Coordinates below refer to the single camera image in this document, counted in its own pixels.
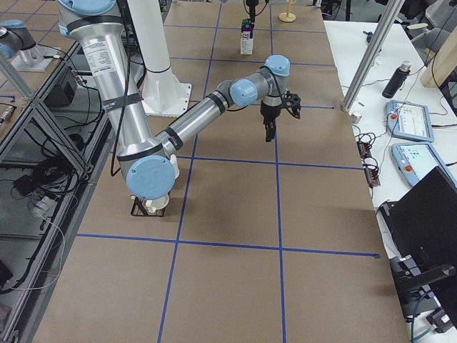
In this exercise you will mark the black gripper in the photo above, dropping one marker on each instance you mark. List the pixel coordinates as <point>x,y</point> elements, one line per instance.
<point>268,115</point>
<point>251,8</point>

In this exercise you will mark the blue white milk carton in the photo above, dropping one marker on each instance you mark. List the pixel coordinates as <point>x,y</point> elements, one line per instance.
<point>246,37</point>

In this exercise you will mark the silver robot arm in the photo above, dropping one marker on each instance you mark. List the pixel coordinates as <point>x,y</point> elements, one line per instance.
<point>16,38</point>
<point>144,143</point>

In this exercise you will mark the wooden cup tree stand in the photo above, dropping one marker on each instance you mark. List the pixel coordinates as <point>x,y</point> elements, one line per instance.
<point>288,16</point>

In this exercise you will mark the small metal cylinder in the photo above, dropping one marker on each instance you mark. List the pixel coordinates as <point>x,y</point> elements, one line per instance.
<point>355,117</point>

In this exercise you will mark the black power strip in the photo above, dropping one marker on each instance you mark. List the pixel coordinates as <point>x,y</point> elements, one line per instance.
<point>369,163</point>

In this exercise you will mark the white mug upper rack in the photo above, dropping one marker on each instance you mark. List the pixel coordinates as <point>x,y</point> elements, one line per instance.
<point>175,165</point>

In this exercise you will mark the white mug rack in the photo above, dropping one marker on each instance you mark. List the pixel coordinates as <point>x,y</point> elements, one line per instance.
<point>175,165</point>
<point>156,206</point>

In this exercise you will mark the upper teach pendant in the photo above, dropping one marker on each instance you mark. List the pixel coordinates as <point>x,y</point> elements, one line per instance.
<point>409,121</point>

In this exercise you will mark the teach pendant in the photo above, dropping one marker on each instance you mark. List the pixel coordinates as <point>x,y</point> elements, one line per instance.
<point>415,160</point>
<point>409,121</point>

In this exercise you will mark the black water bottle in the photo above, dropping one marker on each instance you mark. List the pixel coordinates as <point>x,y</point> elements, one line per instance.
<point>396,81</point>

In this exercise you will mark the white mug lower rack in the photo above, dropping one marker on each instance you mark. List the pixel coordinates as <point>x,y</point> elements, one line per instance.
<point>156,206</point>

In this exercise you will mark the lower teach pendant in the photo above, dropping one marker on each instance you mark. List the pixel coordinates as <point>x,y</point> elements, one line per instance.
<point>415,160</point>

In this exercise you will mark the black laptop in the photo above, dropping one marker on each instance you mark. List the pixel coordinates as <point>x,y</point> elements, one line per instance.
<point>423,222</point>

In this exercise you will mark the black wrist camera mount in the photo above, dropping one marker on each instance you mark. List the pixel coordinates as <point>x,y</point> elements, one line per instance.
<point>293,104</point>

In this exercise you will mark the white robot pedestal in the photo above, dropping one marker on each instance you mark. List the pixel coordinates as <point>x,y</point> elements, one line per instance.
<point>162,93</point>

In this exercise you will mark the aluminium frame post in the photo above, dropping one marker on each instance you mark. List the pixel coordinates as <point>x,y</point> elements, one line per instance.
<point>383,27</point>

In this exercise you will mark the black wire mug rack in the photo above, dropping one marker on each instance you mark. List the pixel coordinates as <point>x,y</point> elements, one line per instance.
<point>140,209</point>

